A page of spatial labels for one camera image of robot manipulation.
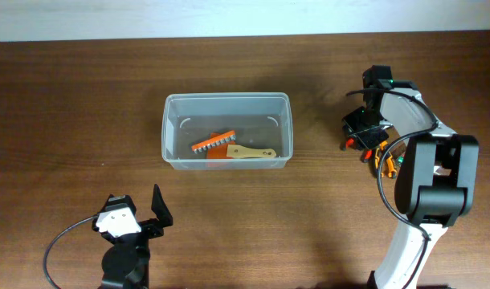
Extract orange black long-nose pliers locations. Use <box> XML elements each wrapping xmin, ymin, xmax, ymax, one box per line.
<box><xmin>374</xmin><ymin>140</ymin><xmax>398</xmax><ymax>179</ymax></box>

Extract clear plastic container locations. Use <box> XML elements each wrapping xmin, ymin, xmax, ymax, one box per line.
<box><xmin>161</xmin><ymin>92</ymin><xmax>293</xmax><ymax>170</ymax></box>

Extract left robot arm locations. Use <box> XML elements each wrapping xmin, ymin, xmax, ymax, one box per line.
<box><xmin>92</xmin><ymin>185</ymin><xmax>174</xmax><ymax>289</ymax></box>

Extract left black cable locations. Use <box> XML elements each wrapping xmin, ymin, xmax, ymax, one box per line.
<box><xmin>43</xmin><ymin>214</ymin><xmax>100</xmax><ymax>289</ymax></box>

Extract small red-handled cutters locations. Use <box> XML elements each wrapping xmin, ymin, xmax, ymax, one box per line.
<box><xmin>340</xmin><ymin>137</ymin><xmax>373</xmax><ymax>163</ymax></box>

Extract right black cable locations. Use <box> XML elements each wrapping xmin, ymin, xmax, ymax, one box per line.
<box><xmin>345</xmin><ymin>88</ymin><xmax>441</xmax><ymax>289</ymax></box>

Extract orange scraper wooden handle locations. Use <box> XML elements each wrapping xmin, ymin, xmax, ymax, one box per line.
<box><xmin>206</xmin><ymin>131</ymin><xmax>277</xmax><ymax>160</ymax></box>

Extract left white camera box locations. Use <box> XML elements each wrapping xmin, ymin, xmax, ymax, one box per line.
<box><xmin>96</xmin><ymin>206</ymin><xmax>141</xmax><ymax>238</ymax></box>

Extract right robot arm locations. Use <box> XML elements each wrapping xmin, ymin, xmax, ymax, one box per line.
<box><xmin>341</xmin><ymin>65</ymin><xmax>479</xmax><ymax>289</ymax></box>

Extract orange bit holder strip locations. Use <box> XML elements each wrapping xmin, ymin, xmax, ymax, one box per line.
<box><xmin>191</xmin><ymin>130</ymin><xmax>236</xmax><ymax>153</ymax></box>

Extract black cable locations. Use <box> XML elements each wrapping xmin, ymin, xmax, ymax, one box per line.
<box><xmin>43</xmin><ymin>214</ymin><xmax>100</xmax><ymax>289</ymax></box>
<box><xmin>345</xmin><ymin>88</ymin><xmax>441</xmax><ymax>289</ymax></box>

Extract clear bag of batteries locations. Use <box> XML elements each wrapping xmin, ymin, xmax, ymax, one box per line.
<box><xmin>390</xmin><ymin>141</ymin><xmax>406</xmax><ymax>167</ymax></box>

